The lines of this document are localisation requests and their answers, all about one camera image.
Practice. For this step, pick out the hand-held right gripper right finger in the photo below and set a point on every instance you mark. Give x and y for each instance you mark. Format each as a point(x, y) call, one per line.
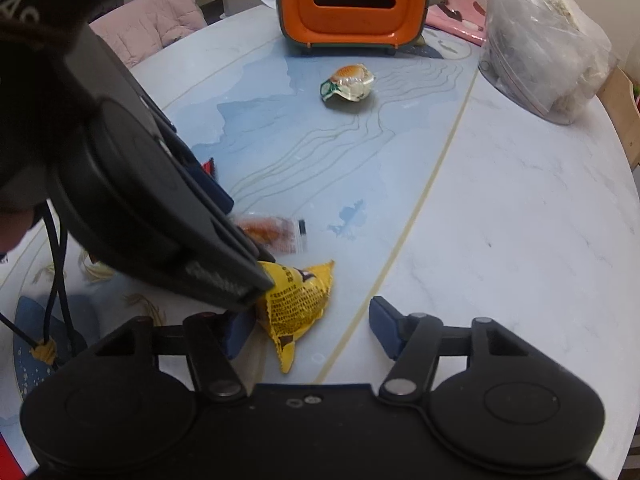
point(385, 327)

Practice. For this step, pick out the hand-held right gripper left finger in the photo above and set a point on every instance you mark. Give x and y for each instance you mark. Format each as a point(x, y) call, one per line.
point(239, 332)

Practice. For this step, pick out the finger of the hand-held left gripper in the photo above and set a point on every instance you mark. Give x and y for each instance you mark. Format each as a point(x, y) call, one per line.
point(212, 187)
point(250, 250)

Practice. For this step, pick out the small clear orange snack packet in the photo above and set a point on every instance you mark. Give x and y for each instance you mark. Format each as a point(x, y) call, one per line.
point(280, 232)

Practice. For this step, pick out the yellow triangular snack packet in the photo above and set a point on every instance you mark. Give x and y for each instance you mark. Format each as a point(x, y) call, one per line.
point(295, 305)

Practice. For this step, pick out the orange red snack bag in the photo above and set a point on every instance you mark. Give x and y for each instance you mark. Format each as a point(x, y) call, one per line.
point(208, 167)

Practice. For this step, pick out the pink padded jacket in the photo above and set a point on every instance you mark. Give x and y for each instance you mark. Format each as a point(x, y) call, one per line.
point(150, 25)

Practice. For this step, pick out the small orange green snack packet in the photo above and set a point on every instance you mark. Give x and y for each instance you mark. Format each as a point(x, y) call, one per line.
point(348, 82)

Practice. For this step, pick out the white paper sheet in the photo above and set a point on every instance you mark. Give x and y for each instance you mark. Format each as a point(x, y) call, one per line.
point(268, 2)

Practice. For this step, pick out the green orange tissue box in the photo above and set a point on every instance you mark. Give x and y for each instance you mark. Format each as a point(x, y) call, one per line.
point(350, 2)

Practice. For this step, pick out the pink printed pouch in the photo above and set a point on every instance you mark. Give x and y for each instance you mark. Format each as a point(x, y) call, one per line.
point(457, 17)

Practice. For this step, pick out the clear plastic bag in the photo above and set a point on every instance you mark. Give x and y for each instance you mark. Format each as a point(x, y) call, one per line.
point(540, 45)

